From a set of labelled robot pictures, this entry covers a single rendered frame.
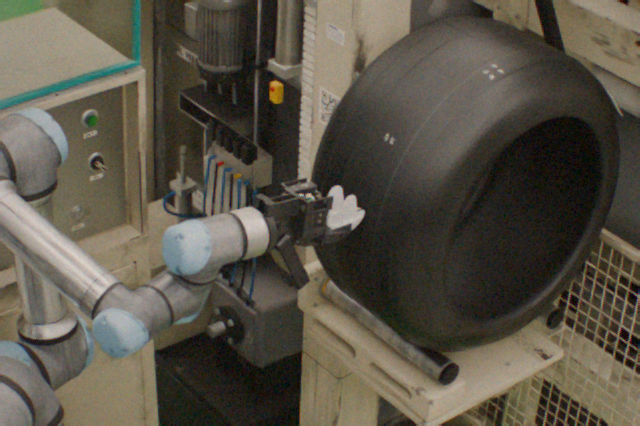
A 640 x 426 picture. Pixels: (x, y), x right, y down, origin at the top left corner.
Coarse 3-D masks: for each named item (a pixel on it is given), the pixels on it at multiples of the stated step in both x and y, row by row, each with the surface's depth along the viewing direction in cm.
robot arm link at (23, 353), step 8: (0, 344) 229; (8, 344) 229; (16, 344) 229; (0, 352) 228; (8, 352) 228; (16, 352) 228; (24, 352) 228; (32, 352) 231; (24, 360) 226; (32, 360) 229; (40, 360) 230; (40, 368) 230; (48, 376) 231; (48, 384) 231
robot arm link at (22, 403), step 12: (0, 384) 158; (12, 384) 159; (0, 396) 156; (12, 396) 157; (24, 396) 159; (0, 408) 155; (12, 408) 156; (24, 408) 159; (0, 420) 153; (12, 420) 155; (24, 420) 158
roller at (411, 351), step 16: (336, 288) 255; (352, 304) 252; (368, 320) 249; (384, 336) 246; (400, 336) 243; (400, 352) 243; (416, 352) 240; (432, 352) 239; (432, 368) 237; (448, 368) 236
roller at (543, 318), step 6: (552, 306) 252; (546, 312) 251; (552, 312) 251; (558, 312) 251; (540, 318) 252; (546, 318) 251; (552, 318) 251; (558, 318) 252; (546, 324) 252; (552, 324) 252; (558, 324) 253
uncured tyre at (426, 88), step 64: (384, 64) 223; (448, 64) 218; (512, 64) 216; (576, 64) 225; (384, 128) 216; (448, 128) 210; (512, 128) 214; (576, 128) 250; (320, 192) 225; (384, 192) 214; (448, 192) 211; (512, 192) 264; (576, 192) 254; (320, 256) 234; (384, 256) 217; (448, 256) 217; (512, 256) 260; (576, 256) 244; (384, 320) 230; (448, 320) 226; (512, 320) 239
